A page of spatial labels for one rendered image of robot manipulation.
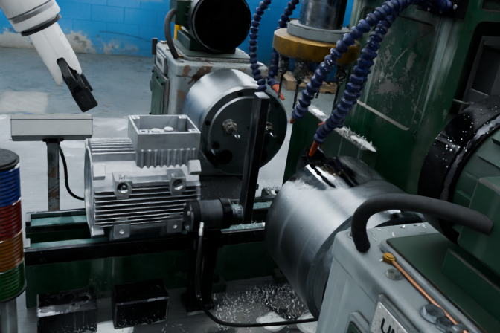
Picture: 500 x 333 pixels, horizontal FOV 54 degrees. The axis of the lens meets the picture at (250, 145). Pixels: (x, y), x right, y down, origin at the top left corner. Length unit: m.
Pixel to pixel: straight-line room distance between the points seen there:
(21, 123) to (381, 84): 0.80
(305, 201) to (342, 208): 0.07
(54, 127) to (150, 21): 5.44
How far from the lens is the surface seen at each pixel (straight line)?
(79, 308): 0.96
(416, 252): 0.64
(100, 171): 0.92
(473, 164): 0.57
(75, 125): 1.19
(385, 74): 1.16
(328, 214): 0.76
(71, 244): 1.02
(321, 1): 0.99
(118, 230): 0.95
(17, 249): 0.69
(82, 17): 6.56
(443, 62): 1.02
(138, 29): 6.58
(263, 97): 0.86
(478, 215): 0.51
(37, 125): 1.19
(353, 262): 0.63
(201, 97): 1.29
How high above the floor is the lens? 1.48
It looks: 22 degrees down
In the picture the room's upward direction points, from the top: 8 degrees clockwise
